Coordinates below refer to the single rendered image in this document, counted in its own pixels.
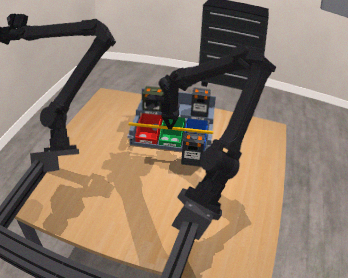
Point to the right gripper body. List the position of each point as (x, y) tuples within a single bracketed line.
[(174, 110)]

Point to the grey metal shelf rack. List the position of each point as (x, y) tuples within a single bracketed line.
[(185, 101)]

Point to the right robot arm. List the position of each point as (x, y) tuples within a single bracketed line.
[(214, 160)]

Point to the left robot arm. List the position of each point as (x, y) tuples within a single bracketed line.
[(55, 115)]

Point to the green open bin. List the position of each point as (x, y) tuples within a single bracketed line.
[(172, 134)]

